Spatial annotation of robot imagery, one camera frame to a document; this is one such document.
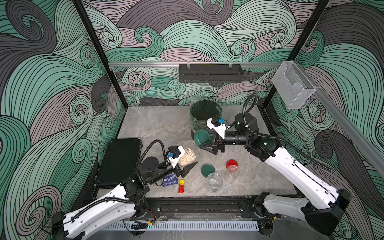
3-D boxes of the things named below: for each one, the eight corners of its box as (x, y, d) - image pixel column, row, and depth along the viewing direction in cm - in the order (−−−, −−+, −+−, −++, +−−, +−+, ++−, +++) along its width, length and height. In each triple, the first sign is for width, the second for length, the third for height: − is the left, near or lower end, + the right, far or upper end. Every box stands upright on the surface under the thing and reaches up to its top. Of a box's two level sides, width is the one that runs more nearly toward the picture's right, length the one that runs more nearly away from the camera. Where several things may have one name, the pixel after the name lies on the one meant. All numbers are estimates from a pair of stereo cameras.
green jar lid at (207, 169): (204, 178, 85) (205, 177, 84) (198, 168, 89) (198, 167, 88) (215, 171, 88) (216, 170, 86) (209, 162, 92) (209, 161, 90)
